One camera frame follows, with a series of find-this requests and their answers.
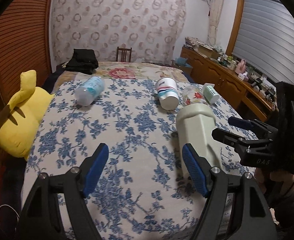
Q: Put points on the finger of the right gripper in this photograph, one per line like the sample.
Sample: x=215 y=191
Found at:
x=233 y=140
x=240 y=123

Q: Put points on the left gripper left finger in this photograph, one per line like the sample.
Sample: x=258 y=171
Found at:
x=40 y=217

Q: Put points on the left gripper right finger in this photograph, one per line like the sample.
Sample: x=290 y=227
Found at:
x=250 y=216

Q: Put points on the cream white tumbler cup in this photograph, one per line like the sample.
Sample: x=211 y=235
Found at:
x=194 y=124

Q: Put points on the striped white paper cup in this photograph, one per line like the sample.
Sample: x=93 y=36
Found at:
x=167 y=93

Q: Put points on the translucent blue label cup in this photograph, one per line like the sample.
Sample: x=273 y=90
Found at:
x=88 y=91

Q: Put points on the person's right hand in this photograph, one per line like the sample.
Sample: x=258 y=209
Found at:
x=275 y=174

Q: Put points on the wooden sideboard cabinet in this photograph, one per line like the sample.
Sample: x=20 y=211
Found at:
x=248 y=103

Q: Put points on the green label white jar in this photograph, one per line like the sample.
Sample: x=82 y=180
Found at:
x=209 y=93

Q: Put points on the pink bottle on cabinet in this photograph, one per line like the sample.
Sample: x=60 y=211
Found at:
x=241 y=67

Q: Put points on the clear glass red flowers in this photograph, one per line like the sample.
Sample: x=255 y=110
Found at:
x=192 y=94

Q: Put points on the cardboard box on cabinet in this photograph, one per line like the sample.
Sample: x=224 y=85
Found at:
x=207 y=52

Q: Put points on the yellow plush toy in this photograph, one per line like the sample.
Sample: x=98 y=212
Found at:
x=21 y=117

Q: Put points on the grey window blind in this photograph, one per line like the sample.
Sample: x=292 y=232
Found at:
x=265 y=39

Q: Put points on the blue bag in box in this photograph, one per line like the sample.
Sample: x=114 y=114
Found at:
x=182 y=62

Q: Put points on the blue floral white blanket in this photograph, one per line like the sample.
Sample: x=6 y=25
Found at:
x=141 y=193

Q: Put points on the pink floral bed quilt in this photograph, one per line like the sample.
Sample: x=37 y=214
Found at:
x=124 y=70

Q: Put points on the beige tied side curtain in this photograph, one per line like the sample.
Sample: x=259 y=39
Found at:
x=214 y=19

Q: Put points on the dark wooden chair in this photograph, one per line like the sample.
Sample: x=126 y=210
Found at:
x=123 y=54

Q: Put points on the pink circle pattern curtain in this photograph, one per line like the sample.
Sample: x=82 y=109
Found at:
x=150 y=28

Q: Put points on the black bag on bed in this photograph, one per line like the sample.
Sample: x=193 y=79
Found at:
x=83 y=61

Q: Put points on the brown louvered wardrobe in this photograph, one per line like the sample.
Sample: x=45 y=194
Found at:
x=24 y=44

